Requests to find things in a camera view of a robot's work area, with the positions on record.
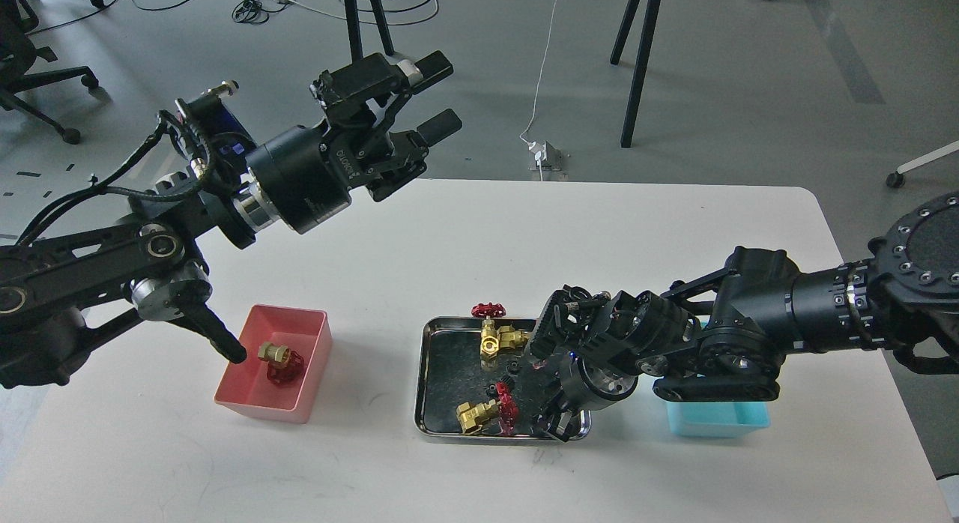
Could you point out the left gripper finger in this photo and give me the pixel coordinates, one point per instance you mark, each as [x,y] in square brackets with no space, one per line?
[405,160]
[370,92]

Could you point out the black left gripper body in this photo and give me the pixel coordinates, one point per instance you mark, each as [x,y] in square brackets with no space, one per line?
[307,173]

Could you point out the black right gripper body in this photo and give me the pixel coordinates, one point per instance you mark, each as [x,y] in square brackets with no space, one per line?
[572,384]

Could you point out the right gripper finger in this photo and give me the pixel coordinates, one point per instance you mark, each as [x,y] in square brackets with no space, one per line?
[560,425]

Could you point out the brass valve red handle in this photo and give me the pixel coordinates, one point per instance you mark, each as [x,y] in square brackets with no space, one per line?
[489,346]
[501,407]
[512,340]
[284,365]

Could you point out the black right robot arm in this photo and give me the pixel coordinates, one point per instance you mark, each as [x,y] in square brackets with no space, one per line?
[724,336]

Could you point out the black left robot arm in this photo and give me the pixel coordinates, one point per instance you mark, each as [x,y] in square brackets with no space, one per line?
[99,261]

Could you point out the black gear upper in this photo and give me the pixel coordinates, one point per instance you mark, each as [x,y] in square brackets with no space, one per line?
[513,368]

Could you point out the blue plastic box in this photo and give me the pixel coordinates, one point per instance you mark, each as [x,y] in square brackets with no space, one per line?
[717,419]

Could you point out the pink plastic box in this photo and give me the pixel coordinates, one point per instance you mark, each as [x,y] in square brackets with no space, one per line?
[245,388]

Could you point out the steel tray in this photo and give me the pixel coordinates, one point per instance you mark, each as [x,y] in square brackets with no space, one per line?
[451,373]

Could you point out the black tripod left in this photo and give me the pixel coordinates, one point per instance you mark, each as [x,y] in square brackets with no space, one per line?
[353,28]

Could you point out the black tripod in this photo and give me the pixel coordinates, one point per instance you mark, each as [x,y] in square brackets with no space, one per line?
[353,28]
[641,64]

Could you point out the white power adapter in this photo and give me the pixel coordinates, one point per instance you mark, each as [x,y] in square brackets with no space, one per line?
[545,157]

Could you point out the black tripod right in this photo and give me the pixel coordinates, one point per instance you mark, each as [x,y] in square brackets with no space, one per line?
[641,64]

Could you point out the black office chair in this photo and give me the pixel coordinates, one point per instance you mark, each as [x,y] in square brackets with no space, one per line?
[18,56]

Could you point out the brass valve upright red handle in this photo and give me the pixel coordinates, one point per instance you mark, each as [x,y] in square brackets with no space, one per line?
[489,346]

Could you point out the brass valve bottom red handle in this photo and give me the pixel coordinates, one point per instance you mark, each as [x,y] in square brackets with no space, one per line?
[501,407]

